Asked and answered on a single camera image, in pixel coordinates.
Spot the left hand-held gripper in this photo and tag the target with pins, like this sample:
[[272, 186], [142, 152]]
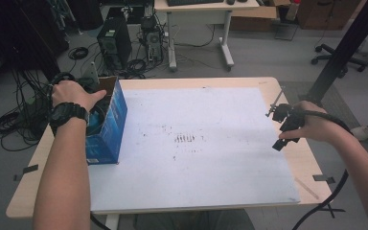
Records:
[[91, 83]]

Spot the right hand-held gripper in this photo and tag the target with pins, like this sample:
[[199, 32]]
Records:
[[289, 119]]

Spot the blue cardboard box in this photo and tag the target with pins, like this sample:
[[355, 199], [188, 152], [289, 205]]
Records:
[[108, 127]]

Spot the person's left hand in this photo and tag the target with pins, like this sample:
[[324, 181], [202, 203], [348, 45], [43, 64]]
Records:
[[72, 92]]

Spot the person's right hand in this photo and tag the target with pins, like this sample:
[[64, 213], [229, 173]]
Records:
[[316, 129]]

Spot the black wristwatch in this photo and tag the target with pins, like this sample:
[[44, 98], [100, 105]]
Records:
[[65, 113]]

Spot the black computer tower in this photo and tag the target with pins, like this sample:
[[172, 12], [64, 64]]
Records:
[[115, 41]]

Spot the black tape strip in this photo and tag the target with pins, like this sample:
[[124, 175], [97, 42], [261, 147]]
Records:
[[323, 179], [30, 169]]

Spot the open computer case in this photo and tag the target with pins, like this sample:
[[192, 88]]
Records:
[[152, 38]]

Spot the office chair base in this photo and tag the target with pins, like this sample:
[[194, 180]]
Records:
[[335, 56]]

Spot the dark curtain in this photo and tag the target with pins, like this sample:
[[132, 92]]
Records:
[[19, 32]]

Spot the black stand pole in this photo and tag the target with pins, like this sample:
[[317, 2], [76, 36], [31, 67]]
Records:
[[345, 48]]

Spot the white table sheet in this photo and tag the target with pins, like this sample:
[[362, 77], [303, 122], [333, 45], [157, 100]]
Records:
[[198, 159]]

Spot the brown cardboard box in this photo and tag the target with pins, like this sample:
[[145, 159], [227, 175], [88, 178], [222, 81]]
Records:
[[255, 16]]

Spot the wooden cabinet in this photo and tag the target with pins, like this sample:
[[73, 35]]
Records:
[[326, 12]]

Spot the black keyboard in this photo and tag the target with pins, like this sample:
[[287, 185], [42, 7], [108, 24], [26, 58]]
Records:
[[193, 2]]

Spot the white desk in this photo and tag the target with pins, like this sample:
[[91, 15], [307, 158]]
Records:
[[201, 12]]

